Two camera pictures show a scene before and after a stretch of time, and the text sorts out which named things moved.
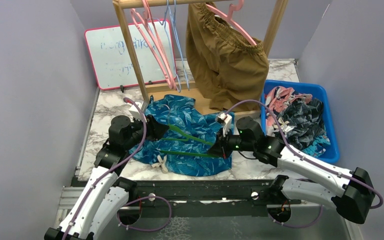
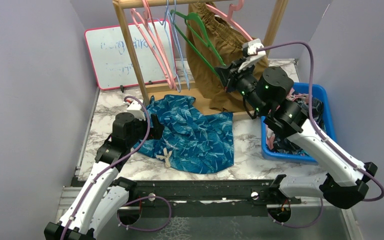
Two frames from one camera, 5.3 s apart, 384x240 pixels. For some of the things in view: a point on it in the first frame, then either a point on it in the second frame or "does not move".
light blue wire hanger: (163, 24) does not move
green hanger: (190, 138) → (208, 44)
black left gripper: (155, 130) does not move
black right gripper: (220, 148) → (229, 74)
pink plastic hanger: (145, 26) does not move
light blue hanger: (174, 24) does not move
